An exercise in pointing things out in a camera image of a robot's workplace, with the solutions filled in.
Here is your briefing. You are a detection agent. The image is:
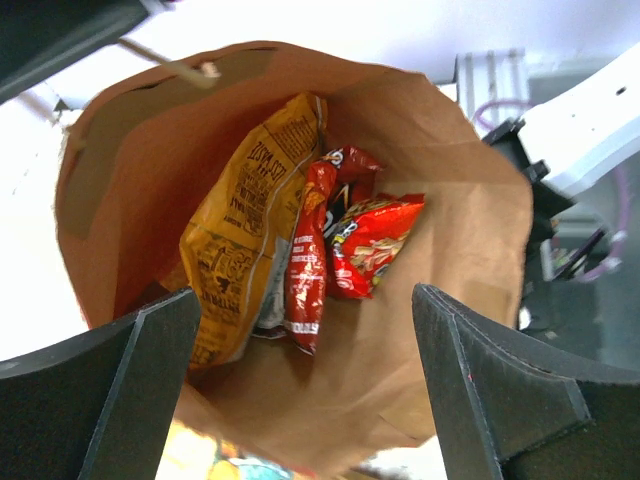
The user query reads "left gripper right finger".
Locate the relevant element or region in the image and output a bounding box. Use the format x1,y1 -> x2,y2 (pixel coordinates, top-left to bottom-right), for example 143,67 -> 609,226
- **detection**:
412,284 -> 639,479

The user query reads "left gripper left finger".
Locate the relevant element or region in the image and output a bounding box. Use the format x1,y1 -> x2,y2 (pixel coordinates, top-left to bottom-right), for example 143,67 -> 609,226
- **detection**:
1,288 -> 200,479

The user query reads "orange candy bag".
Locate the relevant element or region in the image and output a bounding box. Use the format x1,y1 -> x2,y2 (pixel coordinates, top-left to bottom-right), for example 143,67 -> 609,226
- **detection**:
155,420 -> 309,480

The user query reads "orange yellow chips bag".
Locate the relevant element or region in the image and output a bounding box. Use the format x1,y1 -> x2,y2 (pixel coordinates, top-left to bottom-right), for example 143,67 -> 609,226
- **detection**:
179,93 -> 327,371

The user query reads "red rice cracker bag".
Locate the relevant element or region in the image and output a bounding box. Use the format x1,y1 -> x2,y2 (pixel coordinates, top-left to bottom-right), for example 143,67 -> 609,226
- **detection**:
327,194 -> 425,299

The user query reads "red Doritos bag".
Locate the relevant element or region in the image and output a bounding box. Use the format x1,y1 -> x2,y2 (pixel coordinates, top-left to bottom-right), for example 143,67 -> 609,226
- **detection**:
284,146 -> 384,355

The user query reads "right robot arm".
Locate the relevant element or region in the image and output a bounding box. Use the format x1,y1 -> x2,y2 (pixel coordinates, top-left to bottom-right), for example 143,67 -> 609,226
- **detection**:
484,45 -> 639,283

